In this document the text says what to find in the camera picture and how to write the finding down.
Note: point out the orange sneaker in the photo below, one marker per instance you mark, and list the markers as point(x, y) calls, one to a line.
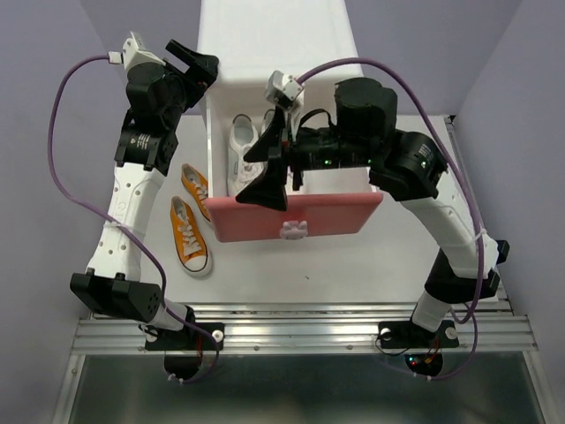
point(192, 251)
point(197, 186)

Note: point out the aluminium mounting rail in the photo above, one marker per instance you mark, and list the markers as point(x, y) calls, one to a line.
point(303, 329)

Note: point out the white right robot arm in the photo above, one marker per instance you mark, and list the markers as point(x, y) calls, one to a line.
point(411, 167)

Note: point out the white sneaker one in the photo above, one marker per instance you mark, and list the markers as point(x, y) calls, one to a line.
point(240, 173)
point(266, 121)

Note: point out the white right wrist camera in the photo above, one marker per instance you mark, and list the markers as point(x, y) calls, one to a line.
point(283, 91)

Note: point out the dark pink drawer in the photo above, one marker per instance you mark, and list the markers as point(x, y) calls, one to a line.
point(334, 202)

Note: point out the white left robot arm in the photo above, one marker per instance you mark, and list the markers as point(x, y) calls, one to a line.
point(111, 284)

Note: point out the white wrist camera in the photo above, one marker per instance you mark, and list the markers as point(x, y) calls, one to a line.
point(133, 53)
point(283, 91)

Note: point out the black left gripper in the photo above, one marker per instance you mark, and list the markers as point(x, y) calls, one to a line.
point(206, 69)

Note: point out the white cabinet frame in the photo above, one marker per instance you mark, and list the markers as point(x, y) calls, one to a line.
point(254, 38)

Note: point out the orange sneaker front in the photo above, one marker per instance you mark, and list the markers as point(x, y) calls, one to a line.
point(192, 251)

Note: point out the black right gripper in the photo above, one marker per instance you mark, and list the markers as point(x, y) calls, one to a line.
point(270, 186)

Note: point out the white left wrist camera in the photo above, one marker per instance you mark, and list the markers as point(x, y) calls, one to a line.
point(133, 53)

